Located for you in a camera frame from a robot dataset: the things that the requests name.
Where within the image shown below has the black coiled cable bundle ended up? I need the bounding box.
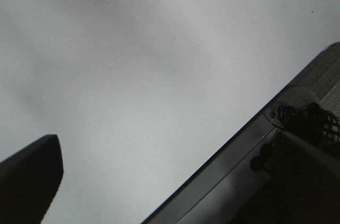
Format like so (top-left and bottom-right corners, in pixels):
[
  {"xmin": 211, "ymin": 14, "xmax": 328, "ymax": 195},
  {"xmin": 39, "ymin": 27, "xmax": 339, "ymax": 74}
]
[{"xmin": 277, "ymin": 101, "xmax": 340, "ymax": 150}]

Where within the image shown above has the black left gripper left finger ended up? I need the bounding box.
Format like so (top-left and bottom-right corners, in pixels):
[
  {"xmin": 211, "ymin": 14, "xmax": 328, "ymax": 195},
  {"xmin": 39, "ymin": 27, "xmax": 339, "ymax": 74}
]
[{"xmin": 1, "ymin": 134, "xmax": 64, "ymax": 223}]

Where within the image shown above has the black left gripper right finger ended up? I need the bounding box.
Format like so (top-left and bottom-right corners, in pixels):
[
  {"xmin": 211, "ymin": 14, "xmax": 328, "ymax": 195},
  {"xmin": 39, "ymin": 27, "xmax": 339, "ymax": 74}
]
[{"xmin": 231, "ymin": 132, "xmax": 339, "ymax": 223}]

